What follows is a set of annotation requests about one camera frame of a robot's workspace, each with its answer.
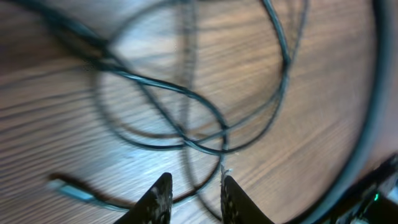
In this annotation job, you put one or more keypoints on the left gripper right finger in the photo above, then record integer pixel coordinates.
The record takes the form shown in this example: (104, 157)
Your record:
(237, 207)

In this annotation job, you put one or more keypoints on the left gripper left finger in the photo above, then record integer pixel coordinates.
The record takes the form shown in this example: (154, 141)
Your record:
(154, 207)

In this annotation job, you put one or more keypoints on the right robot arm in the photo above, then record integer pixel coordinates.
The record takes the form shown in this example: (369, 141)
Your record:
(373, 199)

